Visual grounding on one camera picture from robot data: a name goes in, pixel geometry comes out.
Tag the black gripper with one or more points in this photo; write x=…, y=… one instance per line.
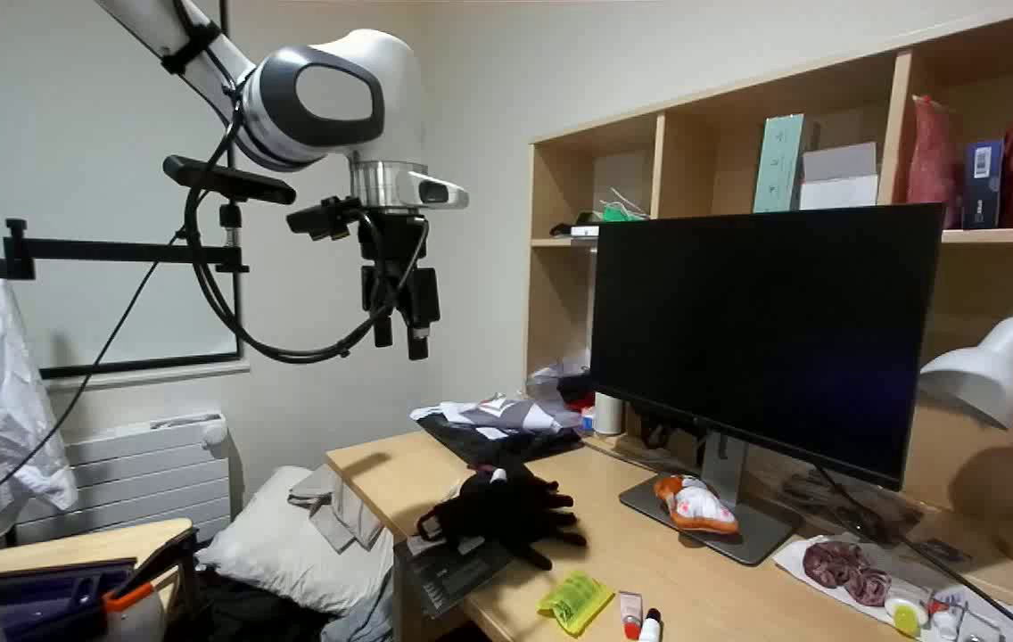
x=398, y=267

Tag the white tube red cap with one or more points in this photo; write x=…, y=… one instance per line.
x=632, y=611

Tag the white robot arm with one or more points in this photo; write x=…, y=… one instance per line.
x=328, y=94

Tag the white tube black cap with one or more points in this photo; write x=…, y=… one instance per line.
x=649, y=626

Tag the dark printed folded clothing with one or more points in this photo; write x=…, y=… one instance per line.
x=502, y=428

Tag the grey folded cloth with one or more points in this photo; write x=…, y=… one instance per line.
x=334, y=503

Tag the black knit gloves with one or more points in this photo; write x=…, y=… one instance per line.
x=506, y=512

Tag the white cylindrical container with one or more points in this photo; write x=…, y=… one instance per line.
x=606, y=413

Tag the black keypad device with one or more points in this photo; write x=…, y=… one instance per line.
x=456, y=570

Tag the white pillow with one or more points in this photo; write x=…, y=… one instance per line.
x=279, y=555

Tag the green white packet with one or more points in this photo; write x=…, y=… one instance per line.
x=618, y=209

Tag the wooden shelf unit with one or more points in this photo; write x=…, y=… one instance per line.
x=657, y=166

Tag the orange snack bag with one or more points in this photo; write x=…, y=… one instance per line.
x=697, y=503

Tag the orange black hand tool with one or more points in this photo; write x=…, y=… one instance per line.
x=150, y=574

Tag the black computer monitor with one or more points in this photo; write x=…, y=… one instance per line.
x=769, y=333

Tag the wooden work table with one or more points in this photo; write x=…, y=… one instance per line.
x=64, y=544

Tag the white hanging coat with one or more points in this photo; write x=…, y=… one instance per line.
x=8, y=404

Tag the grey monitor stand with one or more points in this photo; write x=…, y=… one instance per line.
x=757, y=535

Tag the blue purple plastic tray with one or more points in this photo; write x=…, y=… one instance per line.
x=47, y=600

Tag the white box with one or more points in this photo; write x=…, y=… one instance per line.
x=838, y=180

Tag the red box on shelf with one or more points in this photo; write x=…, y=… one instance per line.
x=931, y=161

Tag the small yellow round item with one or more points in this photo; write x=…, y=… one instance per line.
x=908, y=617

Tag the white desk lamp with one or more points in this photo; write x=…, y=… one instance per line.
x=990, y=373

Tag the blue box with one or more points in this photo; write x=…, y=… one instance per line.
x=984, y=184

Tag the black wrist mount bracket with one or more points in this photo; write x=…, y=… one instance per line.
x=323, y=220

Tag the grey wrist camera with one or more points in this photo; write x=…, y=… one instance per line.
x=439, y=189

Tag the black stereo camera bar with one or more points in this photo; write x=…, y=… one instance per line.
x=227, y=180

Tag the white wall radiator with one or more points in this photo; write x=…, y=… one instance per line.
x=150, y=475

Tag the black camera boom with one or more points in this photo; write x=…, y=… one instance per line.
x=116, y=251

